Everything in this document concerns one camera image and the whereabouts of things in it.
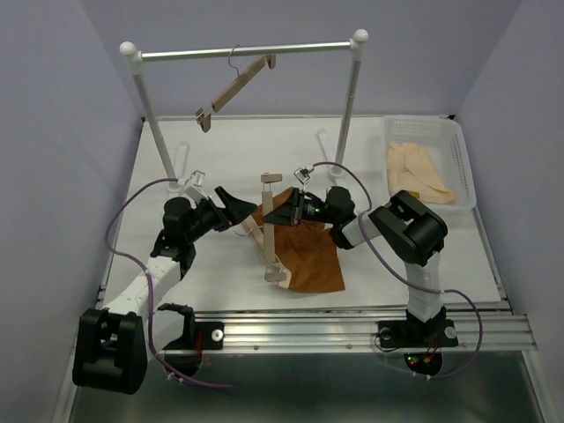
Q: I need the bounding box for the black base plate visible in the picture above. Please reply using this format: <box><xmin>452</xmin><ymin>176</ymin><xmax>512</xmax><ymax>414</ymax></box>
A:
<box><xmin>374</xmin><ymin>320</ymin><xmax>459</xmax><ymax>378</ymax></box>
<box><xmin>157</xmin><ymin>303</ymin><xmax>225</xmax><ymax>386</ymax></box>

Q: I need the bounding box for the wooden clip hanger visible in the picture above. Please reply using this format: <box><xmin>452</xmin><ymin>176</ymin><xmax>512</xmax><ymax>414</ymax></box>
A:
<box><xmin>260</xmin><ymin>173</ymin><xmax>291</xmax><ymax>290</ymax></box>
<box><xmin>195</xmin><ymin>45</ymin><xmax>277</xmax><ymax>133</ymax></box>

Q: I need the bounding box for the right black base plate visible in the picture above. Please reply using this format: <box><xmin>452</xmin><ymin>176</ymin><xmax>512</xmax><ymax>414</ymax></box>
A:
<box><xmin>374</xmin><ymin>320</ymin><xmax>459</xmax><ymax>378</ymax></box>

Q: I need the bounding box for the white metal clothes rack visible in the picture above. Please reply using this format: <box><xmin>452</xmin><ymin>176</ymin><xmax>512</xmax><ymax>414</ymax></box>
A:
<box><xmin>119</xmin><ymin>29</ymin><xmax>369</xmax><ymax>193</ymax></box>

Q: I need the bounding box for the aluminium mounting rail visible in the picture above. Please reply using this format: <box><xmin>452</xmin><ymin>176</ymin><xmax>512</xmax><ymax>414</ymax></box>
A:
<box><xmin>196</xmin><ymin>310</ymin><xmax>537</xmax><ymax>355</ymax></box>

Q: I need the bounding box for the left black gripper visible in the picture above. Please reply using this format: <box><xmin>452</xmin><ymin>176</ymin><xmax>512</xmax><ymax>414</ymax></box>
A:
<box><xmin>185</xmin><ymin>186</ymin><xmax>256</xmax><ymax>243</ymax></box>

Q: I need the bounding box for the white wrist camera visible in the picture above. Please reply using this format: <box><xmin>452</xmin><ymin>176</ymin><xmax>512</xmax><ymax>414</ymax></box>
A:
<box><xmin>293</xmin><ymin>164</ymin><xmax>315</xmax><ymax>187</ymax></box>
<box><xmin>182</xmin><ymin>170</ymin><xmax>208</xmax><ymax>204</ymax></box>

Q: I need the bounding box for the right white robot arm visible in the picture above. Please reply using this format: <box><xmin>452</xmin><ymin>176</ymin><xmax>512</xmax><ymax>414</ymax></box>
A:
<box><xmin>263</xmin><ymin>186</ymin><xmax>448</xmax><ymax>349</ymax></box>

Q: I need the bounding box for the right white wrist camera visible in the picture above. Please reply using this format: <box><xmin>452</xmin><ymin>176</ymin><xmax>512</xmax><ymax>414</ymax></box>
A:
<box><xmin>293</xmin><ymin>164</ymin><xmax>315</xmax><ymax>187</ymax></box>

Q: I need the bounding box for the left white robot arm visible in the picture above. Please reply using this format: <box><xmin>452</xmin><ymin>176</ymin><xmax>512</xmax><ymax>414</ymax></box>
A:
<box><xmin>72</xmin><ymin>187</ymin><xmax>257</xmax><ymax>395</ymax></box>

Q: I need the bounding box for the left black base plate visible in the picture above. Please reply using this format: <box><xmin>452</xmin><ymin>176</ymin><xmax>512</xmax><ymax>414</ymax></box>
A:
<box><xmin>157</xmin><ymin>303</ymin><xmax>225</xmax><ymax>386</ymax></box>

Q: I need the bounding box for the brown underwear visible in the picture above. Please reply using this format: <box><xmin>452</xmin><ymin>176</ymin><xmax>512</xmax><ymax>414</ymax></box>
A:
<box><xmin>240</xmin><ymin>186</ymin><xmax>346</xmax><ymax>293</ymax></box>

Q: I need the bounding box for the white plastic basket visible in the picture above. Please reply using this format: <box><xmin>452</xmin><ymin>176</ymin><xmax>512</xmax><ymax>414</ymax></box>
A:
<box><xmin>381</xmin><ymin>115</ymin><xmax>477</xmax><ymax>212</ymax></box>

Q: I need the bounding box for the beige underwear in basket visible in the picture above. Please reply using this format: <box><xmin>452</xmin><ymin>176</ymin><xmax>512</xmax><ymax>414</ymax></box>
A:
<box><xmin>386</xmin><ymin>142</ymin><xmax>455</xmax><ymax>204</ymax></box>

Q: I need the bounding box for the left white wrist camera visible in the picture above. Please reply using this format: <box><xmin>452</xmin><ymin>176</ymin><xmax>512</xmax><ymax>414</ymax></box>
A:
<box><xmin>182</xmin><ymin>170</ymin><xmax>208</xmax><ymax>204</ymax></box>

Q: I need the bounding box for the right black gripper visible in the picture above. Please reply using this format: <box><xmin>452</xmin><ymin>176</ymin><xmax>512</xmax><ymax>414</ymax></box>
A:
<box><xmin>262</xmin><ymin>187</ymin><xmax>338</xmax><ymax>226</ymax></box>

